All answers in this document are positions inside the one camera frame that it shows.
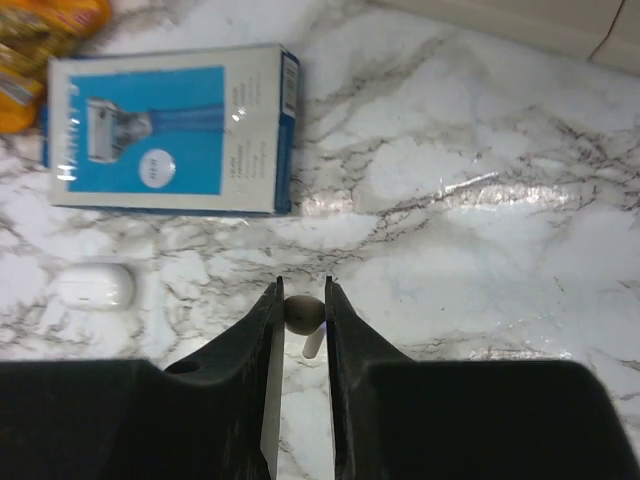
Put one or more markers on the orange candy bag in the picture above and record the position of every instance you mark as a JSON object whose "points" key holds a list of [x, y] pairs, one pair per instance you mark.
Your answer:
{"points": [[33, 33]]}

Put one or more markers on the blue Harry's razor box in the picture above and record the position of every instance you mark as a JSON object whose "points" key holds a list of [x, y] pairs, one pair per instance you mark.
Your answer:
{"points": [[206, 132]]}

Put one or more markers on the white earbud charging case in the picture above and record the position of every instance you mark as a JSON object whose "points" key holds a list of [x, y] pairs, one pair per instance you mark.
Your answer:
{"points": [[96, 286]]}

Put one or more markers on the black beige shelf rack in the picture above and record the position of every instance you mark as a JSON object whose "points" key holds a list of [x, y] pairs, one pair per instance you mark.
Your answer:
{"points": [[603, 32]]}

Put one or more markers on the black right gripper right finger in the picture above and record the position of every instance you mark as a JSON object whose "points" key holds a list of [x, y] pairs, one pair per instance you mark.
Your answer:
{"points": [[398, 418]]}

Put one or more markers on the beige stem earbud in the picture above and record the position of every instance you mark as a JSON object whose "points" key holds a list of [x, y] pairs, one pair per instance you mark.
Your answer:
{"points": [[305, 315]]}

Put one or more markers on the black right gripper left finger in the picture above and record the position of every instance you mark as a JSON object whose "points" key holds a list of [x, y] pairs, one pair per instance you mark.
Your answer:
{"points": [[213, 414]]}

